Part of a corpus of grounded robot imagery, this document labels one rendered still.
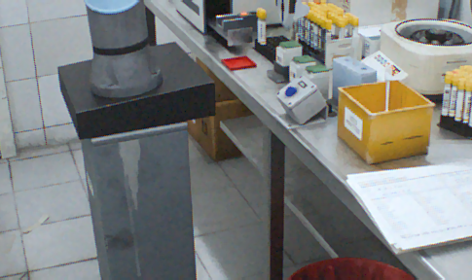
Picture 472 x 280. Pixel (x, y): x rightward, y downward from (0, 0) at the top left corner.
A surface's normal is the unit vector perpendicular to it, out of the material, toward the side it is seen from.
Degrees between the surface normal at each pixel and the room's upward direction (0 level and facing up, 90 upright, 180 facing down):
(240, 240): 0
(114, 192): 90
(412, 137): 90
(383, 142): 90
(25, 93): 90
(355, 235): 1
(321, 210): 0
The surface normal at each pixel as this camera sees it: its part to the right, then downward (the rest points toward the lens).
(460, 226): -0.02, -0.90
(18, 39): 0.36, 0.40
